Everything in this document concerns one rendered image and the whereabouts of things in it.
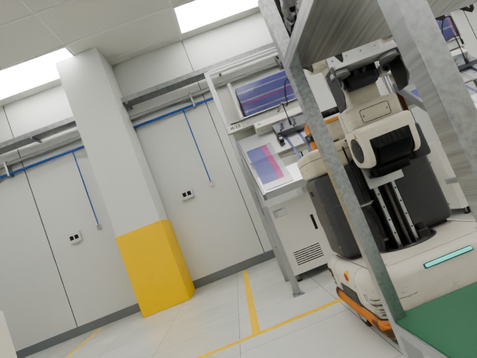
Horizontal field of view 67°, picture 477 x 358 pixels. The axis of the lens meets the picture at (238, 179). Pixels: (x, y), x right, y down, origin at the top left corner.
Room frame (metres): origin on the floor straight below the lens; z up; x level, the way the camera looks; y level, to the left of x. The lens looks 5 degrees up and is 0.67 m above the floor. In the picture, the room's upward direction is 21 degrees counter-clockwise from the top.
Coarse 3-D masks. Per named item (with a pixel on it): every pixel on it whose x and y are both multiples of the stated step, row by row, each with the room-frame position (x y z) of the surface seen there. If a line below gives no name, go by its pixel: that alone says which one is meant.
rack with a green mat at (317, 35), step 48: (336, 0) 0.54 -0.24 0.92; (384, 0) 0.36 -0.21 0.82; (432, 0) 0.69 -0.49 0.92; (288, 48) 0.71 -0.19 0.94; (336, 48) 0.75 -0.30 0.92; (432, 48) 0.34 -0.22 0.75; (432, 96) 0.35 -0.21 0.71; (336, 192) 0.78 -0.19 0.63; (384, 288) 0.76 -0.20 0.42; (432, 336) 0.65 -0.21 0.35
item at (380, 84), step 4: (380, 44) 3.22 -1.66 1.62; (408, 72) 3.22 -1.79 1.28; (392, 76) 3.22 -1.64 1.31; (408, 76) 3.22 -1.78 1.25; (380, 80) 3.23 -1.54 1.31; (392, 80) 3.21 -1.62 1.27; (376, 84) 3.33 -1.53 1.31; (380, 84) 3.26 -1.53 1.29; (384, 84) 3.21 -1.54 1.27; (380, 88) 3.29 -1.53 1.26; (384, 88) 3.23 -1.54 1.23; (380, 92) 3.32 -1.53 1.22; (384, 92) 3.26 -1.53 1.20; (388, 92) 3.21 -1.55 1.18; (408, 100) 3.22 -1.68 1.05; (408, 104) 3.22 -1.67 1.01; (412, 104) 3.24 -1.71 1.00; (408, 108) 3.40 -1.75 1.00
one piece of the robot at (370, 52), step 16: (368, 48) 1.38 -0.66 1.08; (384, 48) 1.29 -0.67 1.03; (336, 64) 1.38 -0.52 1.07; (352, 64) 1.30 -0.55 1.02; (368, 64) 1.39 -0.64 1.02; (384, 64) 1.40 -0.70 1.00; (400, 64) 1.33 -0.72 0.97; (336, 80) 1.31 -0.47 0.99; (352, 80) 1.39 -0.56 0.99; (368, 80) 1.39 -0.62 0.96; (400, 80) 1.37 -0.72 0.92; (336, 96) 1.37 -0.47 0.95
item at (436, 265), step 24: (432, 240) 1.49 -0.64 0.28; (456, 240) 1.37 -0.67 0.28; (336, 264) 1.77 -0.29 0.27; (360, 264) 1.55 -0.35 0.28; (408, 264) 1.35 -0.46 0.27; (432, 264) 1.32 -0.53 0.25; (456, 264) 1.33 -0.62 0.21; (336, 288) 1.94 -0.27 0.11; (360, 288) 1.45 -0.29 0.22; (408, 288) 1.32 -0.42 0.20; (432, 288) 1.33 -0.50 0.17; (456, 288) 1.33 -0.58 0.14; (360, 312) 1.59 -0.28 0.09; (384, 312) 1.33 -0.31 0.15
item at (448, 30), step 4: (436, 20) 3.05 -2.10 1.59; (444, 20) 3.05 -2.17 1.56; (448, 20) 3.05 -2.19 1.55; (440, 24) 3.05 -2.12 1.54; (444, 24) 3.05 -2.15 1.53; (448, 24) 3.05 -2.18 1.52; (440, 28) 3.05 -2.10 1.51; (444, 28) 3.05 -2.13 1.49; (448, 28) 3.05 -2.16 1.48; (452, 28) 3.05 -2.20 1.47; (444, 32) 3.05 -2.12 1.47; (448, 32) 3.05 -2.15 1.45; (452, 32) 3.05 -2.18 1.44; (444, 36) 3.05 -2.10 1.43; (448, 36) 3.05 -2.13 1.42; (456, 36) 3.05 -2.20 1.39
